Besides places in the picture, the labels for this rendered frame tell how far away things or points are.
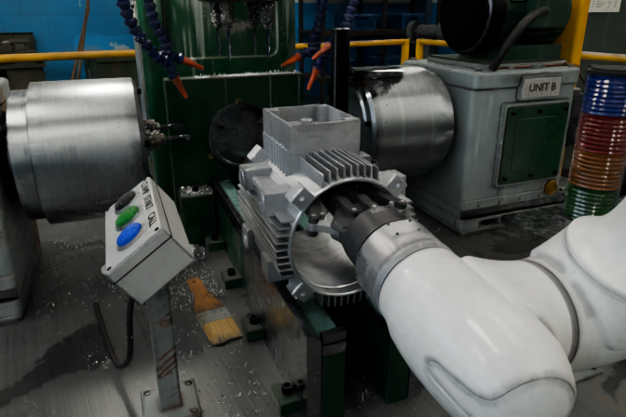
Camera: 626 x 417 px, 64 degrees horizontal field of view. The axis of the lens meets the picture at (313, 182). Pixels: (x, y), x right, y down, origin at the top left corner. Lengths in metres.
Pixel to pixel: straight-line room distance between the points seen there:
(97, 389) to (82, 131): 0.38
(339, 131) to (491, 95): 0.52
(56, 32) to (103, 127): 5.23
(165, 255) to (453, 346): 0.28
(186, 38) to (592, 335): 0.99
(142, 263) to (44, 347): 0.40
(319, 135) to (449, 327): 0.33
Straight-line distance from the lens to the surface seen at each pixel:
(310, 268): 0.70
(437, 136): 1.06
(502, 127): 1.14
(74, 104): 0.90
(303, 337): 0.60
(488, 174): 1.16
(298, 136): 0.64
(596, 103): 0.67
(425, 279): 0.43
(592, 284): 0.48
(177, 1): 1.20
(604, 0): 4.13
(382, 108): 1.00
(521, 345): 0.40
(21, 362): 0.88
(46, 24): 6.08
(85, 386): 0.79
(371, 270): 0.48
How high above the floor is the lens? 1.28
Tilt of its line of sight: 19 degrees down
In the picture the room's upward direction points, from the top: straight up
